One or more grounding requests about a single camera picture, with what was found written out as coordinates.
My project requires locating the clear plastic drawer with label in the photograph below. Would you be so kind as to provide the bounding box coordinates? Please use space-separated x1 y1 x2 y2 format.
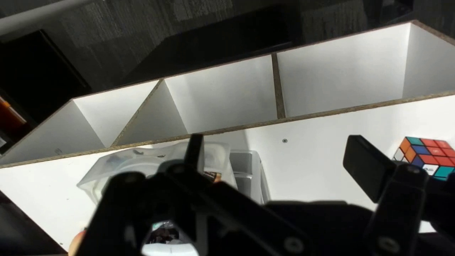
76 139 272 229

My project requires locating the white cube shelf unit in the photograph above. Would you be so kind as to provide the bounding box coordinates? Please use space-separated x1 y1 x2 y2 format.
0 18 455 256

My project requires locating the Rubik's cube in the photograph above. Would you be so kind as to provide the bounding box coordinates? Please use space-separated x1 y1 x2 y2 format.
390 135 455 183

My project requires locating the white slanted pole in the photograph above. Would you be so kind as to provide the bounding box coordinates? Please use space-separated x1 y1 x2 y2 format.
0 0 96 38

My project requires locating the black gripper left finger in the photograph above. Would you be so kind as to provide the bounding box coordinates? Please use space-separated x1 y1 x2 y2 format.
69 134 314 256

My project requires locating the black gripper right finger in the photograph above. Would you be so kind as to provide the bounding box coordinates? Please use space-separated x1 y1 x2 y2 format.
342 134 427 256

